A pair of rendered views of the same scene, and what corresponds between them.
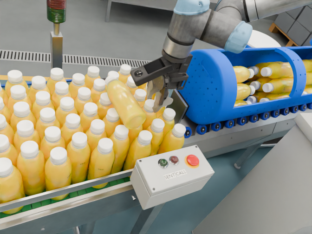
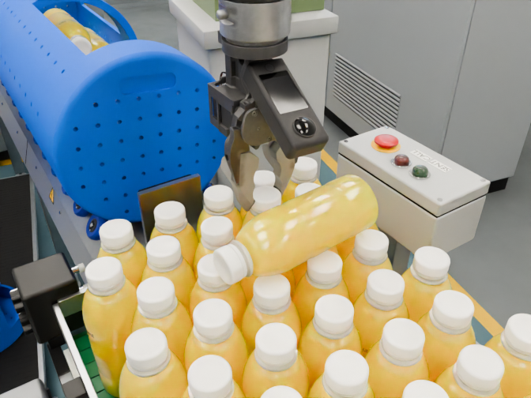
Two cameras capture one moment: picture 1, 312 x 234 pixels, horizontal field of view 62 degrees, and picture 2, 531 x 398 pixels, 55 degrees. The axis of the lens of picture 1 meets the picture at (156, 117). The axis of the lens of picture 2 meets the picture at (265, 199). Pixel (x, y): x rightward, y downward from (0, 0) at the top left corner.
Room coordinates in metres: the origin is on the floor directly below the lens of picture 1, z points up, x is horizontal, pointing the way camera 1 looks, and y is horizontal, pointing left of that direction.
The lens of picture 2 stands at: (0.55, 0.56, 1.47)
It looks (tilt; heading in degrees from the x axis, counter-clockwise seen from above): 35 degrees down; 278
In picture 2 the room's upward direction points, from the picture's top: straight up
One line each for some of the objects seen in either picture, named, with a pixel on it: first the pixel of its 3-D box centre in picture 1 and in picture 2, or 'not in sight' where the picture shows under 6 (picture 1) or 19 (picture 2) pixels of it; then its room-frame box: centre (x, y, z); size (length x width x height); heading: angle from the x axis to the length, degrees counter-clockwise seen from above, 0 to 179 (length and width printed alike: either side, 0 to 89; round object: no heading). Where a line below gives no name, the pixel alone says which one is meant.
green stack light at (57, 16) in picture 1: (56, 12); not in sight; (0.81, 0.46, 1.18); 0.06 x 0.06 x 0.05
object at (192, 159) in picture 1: (192, 160); (386, 141); (0.47, -0.14, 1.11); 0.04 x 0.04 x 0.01
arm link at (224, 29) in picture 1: (226, 29); not in sight; (0.66, -0.09, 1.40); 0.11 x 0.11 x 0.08; 0
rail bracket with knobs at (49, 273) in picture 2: not in sight; (55, 299); (0.91, 0.10, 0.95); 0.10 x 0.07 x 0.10; 41
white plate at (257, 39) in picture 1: (261, 42); not in sight; (1.64, -0.44, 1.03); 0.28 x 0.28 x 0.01
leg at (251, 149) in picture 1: (256, 144); (54, 225); (1.53, -0.81, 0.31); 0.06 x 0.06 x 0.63; 41
